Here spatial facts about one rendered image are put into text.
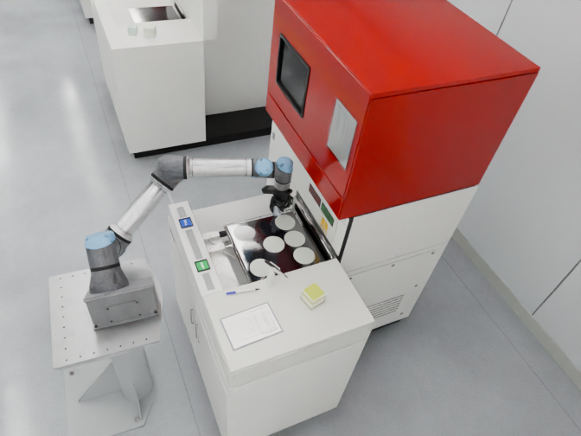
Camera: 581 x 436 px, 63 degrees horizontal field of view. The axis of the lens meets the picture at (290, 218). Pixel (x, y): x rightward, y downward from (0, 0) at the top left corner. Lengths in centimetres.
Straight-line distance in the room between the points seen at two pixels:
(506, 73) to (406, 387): 185
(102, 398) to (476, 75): 237
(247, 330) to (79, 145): 279
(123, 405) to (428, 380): 173
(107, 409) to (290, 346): 129
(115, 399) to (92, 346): 82
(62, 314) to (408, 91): 161
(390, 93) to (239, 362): 109
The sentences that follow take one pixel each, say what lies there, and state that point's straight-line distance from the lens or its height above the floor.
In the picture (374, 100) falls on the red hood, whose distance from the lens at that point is 161.
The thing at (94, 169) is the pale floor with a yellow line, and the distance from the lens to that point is 407.
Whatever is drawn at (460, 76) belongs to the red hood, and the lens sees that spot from 184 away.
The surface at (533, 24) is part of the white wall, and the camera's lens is 316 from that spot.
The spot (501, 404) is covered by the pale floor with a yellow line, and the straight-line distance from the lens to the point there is 324.
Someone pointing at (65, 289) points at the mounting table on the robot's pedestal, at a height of 82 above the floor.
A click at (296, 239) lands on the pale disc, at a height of 90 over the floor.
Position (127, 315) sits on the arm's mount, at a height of 87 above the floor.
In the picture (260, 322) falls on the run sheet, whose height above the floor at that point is 97.
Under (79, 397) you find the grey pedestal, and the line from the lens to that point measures 293.
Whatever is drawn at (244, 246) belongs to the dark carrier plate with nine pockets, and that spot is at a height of 90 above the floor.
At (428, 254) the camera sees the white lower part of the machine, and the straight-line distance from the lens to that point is 262.
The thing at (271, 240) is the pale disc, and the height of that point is 90.
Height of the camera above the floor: 262
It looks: 46 degrees down
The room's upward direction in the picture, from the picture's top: 9 degrees clockwise
